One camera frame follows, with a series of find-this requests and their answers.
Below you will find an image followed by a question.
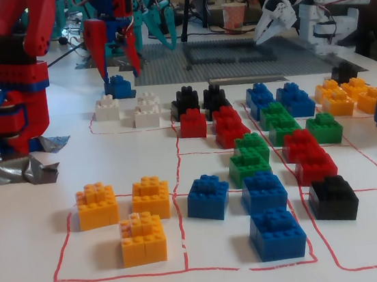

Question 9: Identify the red and blue gripper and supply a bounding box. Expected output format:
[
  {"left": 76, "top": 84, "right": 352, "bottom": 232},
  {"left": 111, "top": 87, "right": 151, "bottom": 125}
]
[{"left": 80, "top": 0, "right": 144, "bottom": 87}]

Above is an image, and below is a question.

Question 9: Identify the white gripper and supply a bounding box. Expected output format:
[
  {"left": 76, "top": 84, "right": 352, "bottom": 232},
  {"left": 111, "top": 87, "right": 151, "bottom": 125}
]
[{"left": 249, "top": 0, "right": 303, "bottom": 46}]

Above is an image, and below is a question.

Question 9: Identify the blue brick block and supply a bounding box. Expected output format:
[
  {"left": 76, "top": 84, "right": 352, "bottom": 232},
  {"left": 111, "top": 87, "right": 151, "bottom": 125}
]
[
  {"left": 239, "top": 169, "right": 290, "bottom": 216},
  {"left": 246, "top": 204, "right": 309, "bottom": 264},
  {"left": 244, "top": 81, "right": 278, "bottom": 122},
  {"left": 274, "top": 80, "right": 317, "bottom": 120},
  {"left": 103, "top": 73, "right": 138, "bottom": 102},
  {"left": 183, "top": 172, "right": 234, "bottom": 224}
]

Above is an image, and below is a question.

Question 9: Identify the black brick block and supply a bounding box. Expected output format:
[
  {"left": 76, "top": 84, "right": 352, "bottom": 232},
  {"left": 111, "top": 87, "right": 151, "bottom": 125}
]
[
  {"left": 201, "top": 83, "right": 233, "bottom": 122},
  {"left": 330, "top": 60, "right": 360, "bottom": 86},
  {"left": 168, "top": 84, "right": 202, "bottom": 122},
  {"left": 305, "top": 172, "right": 362, "bottom": 225}
]

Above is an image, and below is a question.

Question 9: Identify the white brick block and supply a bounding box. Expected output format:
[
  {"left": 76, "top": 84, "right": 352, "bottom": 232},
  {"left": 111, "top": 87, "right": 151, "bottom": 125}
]
[
  {"left": 136, "top": 90, "right": 161, "bottom": 113},
  {"left": 132, "top": 102, "right": 163, "bottom": 130},
  {"left": 93, "top": 94, "right": 121, "bottom": 122}
]

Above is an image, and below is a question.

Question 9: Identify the green brick block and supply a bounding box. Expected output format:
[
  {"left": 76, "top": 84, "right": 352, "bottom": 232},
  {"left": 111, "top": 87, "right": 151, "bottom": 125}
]
[
  {"left": 232, "top": 130, "right": 270, "bottom": 163},
  {"left": 304, "top": 111, "right": 345, "bottom": 147},
  {"left": 266, "top": 113, "right": 305, "bottom": 148},
  {"left": 257, "top": 100, "right": 293, "bottom": 131},
  {"left": 227, "top": 150, "right": 274, "bottom": 190}
]

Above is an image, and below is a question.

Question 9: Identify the red brick block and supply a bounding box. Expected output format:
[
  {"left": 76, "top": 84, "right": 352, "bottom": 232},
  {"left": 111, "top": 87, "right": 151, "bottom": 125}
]
[
  {"left": 177, "top": 107, "right": 208, "bottom": 141},
  {"left": 213, "top": 116, "right": 252, "bottom": 150},
  {"left": 211, "top": 104, "right": 242, "bottom": 128},
  {"left": 293, "top": 149, "right": 339, "bottom": 188},
  {"left": 280, "top": 127, "right": 326, "bottom": 165}
]

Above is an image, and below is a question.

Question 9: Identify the black tripod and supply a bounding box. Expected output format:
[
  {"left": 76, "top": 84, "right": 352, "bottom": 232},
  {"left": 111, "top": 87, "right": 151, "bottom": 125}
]
[{"left": 176, "top": 0, "right": 221, "bottom": 43}]

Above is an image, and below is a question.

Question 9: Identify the dotted paper cup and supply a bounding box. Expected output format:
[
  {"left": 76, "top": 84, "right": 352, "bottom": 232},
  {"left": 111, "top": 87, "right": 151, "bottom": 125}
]
[{"left": 221, "top": 0, "right": 251, "bottom": 35}]

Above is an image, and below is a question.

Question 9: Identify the grey flat strip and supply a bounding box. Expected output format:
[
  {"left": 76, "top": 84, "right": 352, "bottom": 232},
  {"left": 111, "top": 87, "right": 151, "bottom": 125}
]
[{"left": 208, "top": 70, "right": 287, "bottom": 91}]

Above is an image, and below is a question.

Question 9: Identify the grey brick baseplate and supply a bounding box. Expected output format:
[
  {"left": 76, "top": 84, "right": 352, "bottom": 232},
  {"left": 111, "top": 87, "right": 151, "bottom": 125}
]
[{"left": 130, "top": 21, "right": 344, "bottom": 98}]

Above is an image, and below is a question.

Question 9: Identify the small silver tape piece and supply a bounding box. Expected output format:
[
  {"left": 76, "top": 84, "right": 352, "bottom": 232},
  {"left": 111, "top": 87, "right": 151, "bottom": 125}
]
[{"left": 50, "top": 135, "right": 73, "bottom": 155}]

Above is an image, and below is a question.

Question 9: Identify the dark grey brick frame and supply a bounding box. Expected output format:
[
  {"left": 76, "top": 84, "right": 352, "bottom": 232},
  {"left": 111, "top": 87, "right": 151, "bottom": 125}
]
[{"left": 182, "top": 31, "right": 278, "bottom": 72}]

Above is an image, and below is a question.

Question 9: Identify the black cable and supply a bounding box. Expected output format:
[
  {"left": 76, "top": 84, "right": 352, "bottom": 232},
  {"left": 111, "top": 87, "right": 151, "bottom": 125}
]
[{"left": 44, "top": 43, "right": 89, "bottom": 68}]

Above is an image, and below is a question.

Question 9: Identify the crumpled silver duct tape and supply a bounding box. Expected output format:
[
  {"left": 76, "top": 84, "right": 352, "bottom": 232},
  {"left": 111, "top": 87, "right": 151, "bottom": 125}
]
[{"left": 0, "top": 152, "right": 62, "bottom": 191}]

